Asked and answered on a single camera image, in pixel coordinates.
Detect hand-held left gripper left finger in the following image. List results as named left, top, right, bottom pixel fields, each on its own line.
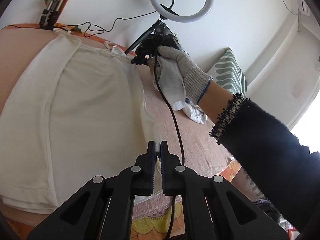
left=26, top=141, right=158, bottom=240

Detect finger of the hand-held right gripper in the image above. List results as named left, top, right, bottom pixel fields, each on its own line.
left=131, top=56, right=151, bottom=66

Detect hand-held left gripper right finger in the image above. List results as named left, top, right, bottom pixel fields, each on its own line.
left=160, top=141, right=288, bottom=240

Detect white tank top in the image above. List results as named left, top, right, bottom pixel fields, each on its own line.
left=0, top=28, right=166, bottom=212

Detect person's right forearm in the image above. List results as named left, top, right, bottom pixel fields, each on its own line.
left=196, top=80, right=320, bottom=233

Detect person's right hand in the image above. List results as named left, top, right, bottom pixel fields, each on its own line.
left=147, top=45, right=213, bottom=105

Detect white cloth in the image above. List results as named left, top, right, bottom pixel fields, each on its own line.
left=152, top=57, right=208, bottom=125

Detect beige blanket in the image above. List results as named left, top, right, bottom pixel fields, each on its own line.
left=0, top=23, right=250, bottom=222

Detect green patterned pillow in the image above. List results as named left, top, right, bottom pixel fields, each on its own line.
left=209, top=47, right=248, bottom=98

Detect black tripod legs with clamps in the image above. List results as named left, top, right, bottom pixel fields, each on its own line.
left=39, top=0, right=82, bottom=30

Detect white air conditioner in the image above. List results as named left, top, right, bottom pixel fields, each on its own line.
left=297, top=0, right=312, bottom=17

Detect black ring light tripod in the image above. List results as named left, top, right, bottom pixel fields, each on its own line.
left=124, top=15, right=168, bottom=55

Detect thick black gripper cable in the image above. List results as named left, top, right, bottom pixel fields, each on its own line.
left=152, top=36, right=186, bottom=240

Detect thin black cable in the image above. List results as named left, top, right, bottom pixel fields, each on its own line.
left=6, top=11, right=157, bottom=38

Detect white ring light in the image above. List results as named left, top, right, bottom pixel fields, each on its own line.
left=149, top=0, right=214, bottom=23

